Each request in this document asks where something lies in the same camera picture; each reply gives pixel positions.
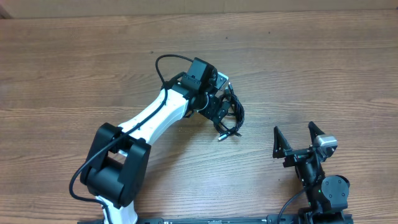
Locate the cardboard backdrop panel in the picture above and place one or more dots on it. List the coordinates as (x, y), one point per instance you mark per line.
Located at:
(28, 9)

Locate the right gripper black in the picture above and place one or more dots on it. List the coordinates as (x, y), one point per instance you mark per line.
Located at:
(282, 149)

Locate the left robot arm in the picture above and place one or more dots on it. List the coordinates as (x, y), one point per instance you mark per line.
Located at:
(114, 170)

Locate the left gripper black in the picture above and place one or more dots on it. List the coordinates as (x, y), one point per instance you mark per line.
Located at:
(209, 110)

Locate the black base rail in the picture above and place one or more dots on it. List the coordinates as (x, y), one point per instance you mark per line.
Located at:
(270, 219)

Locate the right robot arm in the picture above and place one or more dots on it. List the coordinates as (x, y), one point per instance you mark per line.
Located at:
(327, 195)

